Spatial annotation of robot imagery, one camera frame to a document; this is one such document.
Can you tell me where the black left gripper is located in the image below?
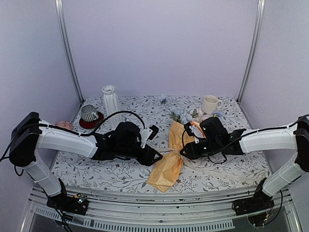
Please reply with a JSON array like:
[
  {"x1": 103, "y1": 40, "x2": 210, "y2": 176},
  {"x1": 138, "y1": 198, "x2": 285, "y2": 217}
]
[{"x1": 117, "y1": 143, "x2": 164, "y2": 167}]

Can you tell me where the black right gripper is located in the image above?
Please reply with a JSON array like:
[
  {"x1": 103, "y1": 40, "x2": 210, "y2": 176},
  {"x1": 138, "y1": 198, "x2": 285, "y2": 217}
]
[{"x1": 180, "y1": 139, "x2": 221, "y2": 160}]

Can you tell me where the white printed ribbon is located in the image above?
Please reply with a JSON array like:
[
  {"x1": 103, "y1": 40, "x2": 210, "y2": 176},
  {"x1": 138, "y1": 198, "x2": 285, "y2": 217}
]
[{"x1": 153, "y1": 148, "x2": 216, "y2": 175}]

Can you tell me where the orange paper flower bouquet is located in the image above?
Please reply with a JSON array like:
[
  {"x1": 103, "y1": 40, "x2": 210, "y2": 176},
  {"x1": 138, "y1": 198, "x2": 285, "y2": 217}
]
[{"x1": 147, "y1": 94, "x2": 222, "y2": 193}]

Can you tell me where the white ribbed ceramic vase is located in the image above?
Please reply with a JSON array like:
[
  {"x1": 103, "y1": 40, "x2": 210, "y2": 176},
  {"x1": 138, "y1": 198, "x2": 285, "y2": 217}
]
[{"x1": 102, "y1": 85, "x2": 123, "y2": 129}]

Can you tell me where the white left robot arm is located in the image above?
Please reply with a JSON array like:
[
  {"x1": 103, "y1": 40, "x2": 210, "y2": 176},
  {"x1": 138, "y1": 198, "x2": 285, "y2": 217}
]
[{"x1": 6, "y1": 112, "x2": 163, "y2": 210}]

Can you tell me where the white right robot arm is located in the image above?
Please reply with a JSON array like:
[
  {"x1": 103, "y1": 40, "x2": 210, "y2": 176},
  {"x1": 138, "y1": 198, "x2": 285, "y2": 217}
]
[{"x1": 180, "y1": 115, "x2": 309, "y2": 211}]

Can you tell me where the cream ceramic mug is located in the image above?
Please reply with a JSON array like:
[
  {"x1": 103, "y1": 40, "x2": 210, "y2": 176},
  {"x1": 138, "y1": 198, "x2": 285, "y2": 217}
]
[{"x1": 201, "y1": 95, "x2": 223, "y2": 114}]

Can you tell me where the dark red saucer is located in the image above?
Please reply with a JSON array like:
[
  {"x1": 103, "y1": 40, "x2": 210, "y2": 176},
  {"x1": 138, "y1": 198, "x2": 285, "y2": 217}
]
[{"x1": 79, "y1": 112, "x2": 104, "y2": 130}]

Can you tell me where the striped black white cup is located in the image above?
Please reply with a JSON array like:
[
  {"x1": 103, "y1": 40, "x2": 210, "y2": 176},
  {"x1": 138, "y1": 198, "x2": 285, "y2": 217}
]
[{"x1": 80, "y1": 104, "x2": 99, "y2": 122}]

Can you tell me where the pink patterned ball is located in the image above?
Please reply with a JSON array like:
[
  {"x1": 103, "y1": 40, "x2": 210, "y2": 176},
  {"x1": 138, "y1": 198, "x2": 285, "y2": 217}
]
[{"x1": 55, "y1": 121, "x2": 72, "y2": 130}]

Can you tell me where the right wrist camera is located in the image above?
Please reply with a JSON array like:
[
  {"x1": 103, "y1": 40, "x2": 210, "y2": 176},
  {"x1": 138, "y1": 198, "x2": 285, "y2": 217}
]
[{"x1": 184, "y1": 121, "x2": 206, "y2": 144}]

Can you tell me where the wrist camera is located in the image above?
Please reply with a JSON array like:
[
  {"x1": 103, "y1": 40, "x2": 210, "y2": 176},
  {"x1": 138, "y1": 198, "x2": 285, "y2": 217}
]
[
  {"x1": 184, "y1": 121, "x2": 206, "y2": 144},
  {"x1": 140, "y1": 125, "x2": 159, "y2": 148}
]

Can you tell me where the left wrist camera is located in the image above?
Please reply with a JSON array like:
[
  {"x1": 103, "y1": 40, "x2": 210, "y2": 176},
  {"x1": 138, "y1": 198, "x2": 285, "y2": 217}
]
[{"x1": 140, "y1": 125, "x2": 159, "y2": 148}]

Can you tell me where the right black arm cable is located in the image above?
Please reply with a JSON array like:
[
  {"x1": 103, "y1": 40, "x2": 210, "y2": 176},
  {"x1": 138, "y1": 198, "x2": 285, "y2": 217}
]
[{"x1": 181, "y1": 128, "x2": 244, "y2": 165}]

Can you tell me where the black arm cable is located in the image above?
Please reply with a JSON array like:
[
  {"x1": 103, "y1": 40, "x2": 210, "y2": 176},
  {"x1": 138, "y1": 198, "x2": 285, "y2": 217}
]
[
  {"x1": 181, "y1": 128, "x2": 244, "y2": 165},
  {"x1": 0, "y1": 110, "x2": 145, "y2": 162}
]

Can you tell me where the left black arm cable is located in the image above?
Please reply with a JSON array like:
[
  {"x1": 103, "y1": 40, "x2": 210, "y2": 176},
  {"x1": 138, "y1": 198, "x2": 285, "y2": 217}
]
[{"x1": 0, "y1": 110, "x2": 145, "y2": 162}]

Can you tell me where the aluminium front rail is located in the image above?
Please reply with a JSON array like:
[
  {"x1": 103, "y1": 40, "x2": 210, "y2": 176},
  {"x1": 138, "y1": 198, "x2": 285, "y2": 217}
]
[{"x1": 28, "y1": 187, "x2": 302, "y2": 232}]

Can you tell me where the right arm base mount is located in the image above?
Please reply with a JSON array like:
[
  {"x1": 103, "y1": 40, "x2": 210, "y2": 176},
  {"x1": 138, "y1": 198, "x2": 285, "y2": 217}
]
[{"x1": 232, "y1": 190, "x2": 275, "y2": 227}]

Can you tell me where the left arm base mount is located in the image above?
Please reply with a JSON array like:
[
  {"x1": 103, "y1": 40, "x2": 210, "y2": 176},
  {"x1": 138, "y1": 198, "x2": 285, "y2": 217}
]
[{"x1": 47, "y1": 189, "x2": 89, "y2": 216}]

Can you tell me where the right aluminium frame post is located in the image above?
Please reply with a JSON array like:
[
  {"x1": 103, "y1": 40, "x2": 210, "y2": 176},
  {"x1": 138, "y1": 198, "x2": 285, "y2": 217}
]
[{"x1": 237, "y1": 0, "x2": 266, "y2": 105}]

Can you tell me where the aluminium frame post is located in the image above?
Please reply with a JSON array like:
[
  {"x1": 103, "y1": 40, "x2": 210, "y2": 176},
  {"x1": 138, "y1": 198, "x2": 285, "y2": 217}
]
[
  {"x1": 237, "y1": 0, "x2": 266, "y2": 105},
  {"x1": 55, "y1": 0, "x2": 84, "y2": 103}
]

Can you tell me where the left aluminium frame post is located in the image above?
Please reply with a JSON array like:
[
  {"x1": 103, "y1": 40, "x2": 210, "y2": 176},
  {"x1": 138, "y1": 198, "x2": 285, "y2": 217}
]
[{"x1": 55, "y1": 0, "x2": 84, "y2": 103}]

